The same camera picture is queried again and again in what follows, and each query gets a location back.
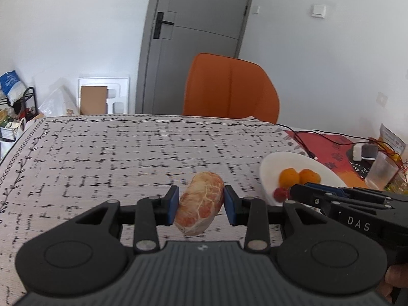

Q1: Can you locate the black patterned beige tablecloth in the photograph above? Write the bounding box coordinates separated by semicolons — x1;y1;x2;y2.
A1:
0;114;319;306

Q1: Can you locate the orange chair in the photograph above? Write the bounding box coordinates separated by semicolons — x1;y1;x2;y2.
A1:
182;53;280;125

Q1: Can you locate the black metal rack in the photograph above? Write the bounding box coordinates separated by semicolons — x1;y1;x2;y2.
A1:
0;87;37;115

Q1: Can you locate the large orange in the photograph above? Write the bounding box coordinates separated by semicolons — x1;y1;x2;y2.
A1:
299;168;321;186
279;167;301;189

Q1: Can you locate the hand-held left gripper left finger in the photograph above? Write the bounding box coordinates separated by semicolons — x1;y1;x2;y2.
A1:
75;185;180;253

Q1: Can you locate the black cable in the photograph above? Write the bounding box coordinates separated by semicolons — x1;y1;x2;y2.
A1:
276;123;319;161
311;129;377;144

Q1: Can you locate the clear plastic cup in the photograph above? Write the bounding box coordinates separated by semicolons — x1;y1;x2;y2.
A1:
364;151;400;190

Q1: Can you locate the white round plate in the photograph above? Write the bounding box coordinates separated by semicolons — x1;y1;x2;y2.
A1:
259;151;348;211

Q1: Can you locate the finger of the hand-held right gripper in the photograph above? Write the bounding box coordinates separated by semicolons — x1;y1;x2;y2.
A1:
290;183;339;213
304;182;354;198

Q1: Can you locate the black door handle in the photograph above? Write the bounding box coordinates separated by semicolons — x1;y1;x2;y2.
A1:
153;12;175;40

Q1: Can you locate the brown cardboard piece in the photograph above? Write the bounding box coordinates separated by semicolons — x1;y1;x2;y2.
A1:
80;85;108;115

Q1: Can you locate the grey square device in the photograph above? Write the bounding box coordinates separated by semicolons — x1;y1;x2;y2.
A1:
361;144;378;160

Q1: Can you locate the clear plastic bag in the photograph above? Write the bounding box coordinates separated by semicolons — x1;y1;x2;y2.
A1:
36;84;79;117

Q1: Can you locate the red cloth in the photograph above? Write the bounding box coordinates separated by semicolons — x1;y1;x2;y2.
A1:
280;127;380;188

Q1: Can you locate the blue and white bag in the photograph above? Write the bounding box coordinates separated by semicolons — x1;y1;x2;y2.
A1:
0;70;28;106

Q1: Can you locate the white box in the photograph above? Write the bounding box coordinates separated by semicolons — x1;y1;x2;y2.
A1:
0;127;18;143

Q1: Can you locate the person's right hand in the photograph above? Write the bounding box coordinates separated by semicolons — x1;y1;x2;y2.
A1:
379;261;408;303

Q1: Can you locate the printed paper packet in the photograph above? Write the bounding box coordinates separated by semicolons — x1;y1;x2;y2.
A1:
379;123;407;154

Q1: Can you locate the orange wire tangle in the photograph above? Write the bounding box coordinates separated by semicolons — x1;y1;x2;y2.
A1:
366;137;408;173

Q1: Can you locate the grey door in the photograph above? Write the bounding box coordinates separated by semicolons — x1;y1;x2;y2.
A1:
135;0;258;114

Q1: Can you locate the white foam packaging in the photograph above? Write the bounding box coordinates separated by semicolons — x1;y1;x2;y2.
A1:
77;76;131;115

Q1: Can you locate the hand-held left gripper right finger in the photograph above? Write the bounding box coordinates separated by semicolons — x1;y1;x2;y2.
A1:
223;185;329;252

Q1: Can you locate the black mat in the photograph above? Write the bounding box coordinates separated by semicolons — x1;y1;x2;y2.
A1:
347;148;371;179

